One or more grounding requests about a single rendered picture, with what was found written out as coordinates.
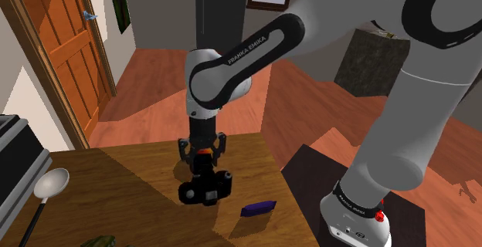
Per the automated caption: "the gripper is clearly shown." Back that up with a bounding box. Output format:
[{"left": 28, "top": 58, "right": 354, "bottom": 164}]
[{"left": 178, "top": 115, "right": 228, "bottom": 167}]

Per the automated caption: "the purple bar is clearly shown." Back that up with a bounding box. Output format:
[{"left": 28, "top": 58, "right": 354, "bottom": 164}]
[{"left": 240, "top": 200, "right": 278, "bottom": 218}]

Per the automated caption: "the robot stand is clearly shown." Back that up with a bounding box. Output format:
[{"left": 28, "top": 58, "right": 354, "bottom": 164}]
[{"left": 280, "top": 144, "right": 427, "bottom": 247}]

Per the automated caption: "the black tall cabinet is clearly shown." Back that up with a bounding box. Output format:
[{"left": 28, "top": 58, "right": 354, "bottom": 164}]
[{"left": 195, "top": 0, "right": 250, "bottom": 56}]

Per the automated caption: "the green object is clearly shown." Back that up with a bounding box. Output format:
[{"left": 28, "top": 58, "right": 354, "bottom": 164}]
[{"left": 80, "top": 235, "right": 117, "bottom": 247}]

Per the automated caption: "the orange wooden door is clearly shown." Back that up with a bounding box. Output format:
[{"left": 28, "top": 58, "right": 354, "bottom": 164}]
[{"left": 0, "top": 0, "right": 117, "bottom": 151}]

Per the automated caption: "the black and grey appliance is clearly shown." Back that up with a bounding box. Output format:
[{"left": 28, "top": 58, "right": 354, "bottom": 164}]
[{"left": 0, "top": 113, "right": 53, "bottom": 240}]

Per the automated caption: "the dark stone block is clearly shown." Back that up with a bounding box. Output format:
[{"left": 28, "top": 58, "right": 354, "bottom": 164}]
[{"left": 333, "top": 28, "right": 412, "bottom": 98}]

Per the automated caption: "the black camera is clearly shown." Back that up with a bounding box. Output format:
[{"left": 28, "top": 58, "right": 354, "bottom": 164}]
[{"left": 178, "top": 150, "right": 233, "bottom": 207}]

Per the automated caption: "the grey ladle with black handle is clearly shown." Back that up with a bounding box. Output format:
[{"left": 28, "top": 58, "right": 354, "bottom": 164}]
[{"left": 17, "top": 167, "right": 70, "bottom": 247}]

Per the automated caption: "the dark wall picture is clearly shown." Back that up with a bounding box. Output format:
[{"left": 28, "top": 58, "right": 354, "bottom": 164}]
[{"left": 106, "top": 0, "right": 131, "bottom": 35}]

